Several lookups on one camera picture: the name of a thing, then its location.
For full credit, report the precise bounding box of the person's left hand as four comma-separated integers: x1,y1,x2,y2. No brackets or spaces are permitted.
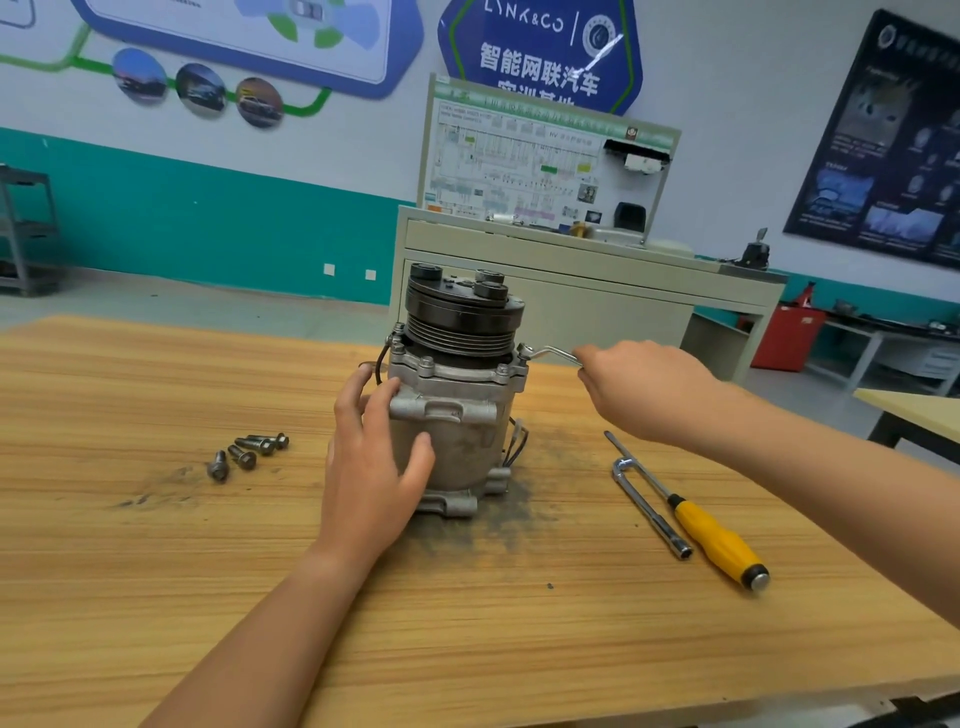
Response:
312,364,438,575

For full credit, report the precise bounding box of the person's right hand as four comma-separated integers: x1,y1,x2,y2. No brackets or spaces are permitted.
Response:
574,339,725,449

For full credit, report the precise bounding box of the silver combination wrench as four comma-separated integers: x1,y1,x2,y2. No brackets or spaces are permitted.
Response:
525,343,584,368

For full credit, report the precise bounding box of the grey metal compressor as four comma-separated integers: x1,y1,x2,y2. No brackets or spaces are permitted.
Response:
360,264,534,519

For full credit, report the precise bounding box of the person's left forearm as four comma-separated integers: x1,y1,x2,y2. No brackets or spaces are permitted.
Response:
142,543,369,728

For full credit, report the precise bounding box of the person's right forearm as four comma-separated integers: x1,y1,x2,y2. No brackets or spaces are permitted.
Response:
693,382,960,629

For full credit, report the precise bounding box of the beige workbench cabinet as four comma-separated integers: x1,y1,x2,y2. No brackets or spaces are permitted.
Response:
390,207,788,384

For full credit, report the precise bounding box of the silver L-shaped socket wrench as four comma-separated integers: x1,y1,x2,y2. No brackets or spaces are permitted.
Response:
610,456,695,561

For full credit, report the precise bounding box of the red cabinet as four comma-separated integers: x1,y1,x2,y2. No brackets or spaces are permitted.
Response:
750,304,828,372

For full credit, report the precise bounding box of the small black device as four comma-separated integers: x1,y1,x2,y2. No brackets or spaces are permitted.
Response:
738,228,773,272

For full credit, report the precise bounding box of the white wiring display board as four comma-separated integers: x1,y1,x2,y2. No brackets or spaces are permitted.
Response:
418,75,681,242

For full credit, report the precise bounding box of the wooden side table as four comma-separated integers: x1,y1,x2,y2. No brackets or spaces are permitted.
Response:
852,387,960,464

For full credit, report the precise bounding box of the grey metal shelf cart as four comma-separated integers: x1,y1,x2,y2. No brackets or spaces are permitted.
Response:
0,165,65,297

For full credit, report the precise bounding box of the blue rounded infographic panel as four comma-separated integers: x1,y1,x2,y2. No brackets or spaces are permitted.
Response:
70,0,426,101

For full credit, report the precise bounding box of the yellow handled screwdriver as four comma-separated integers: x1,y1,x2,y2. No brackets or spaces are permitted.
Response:
604,430,771,591

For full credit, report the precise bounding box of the dark wall poster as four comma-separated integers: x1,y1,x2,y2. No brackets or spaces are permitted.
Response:
783,9,960,269

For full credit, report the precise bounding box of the blue hexagon wall sign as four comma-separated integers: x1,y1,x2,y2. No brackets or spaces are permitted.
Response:
436,0,644,116

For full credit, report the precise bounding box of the round photo wall decal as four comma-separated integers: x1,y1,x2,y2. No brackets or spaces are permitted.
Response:
234,76,285,129
112,48,170,105
174,63,228,117

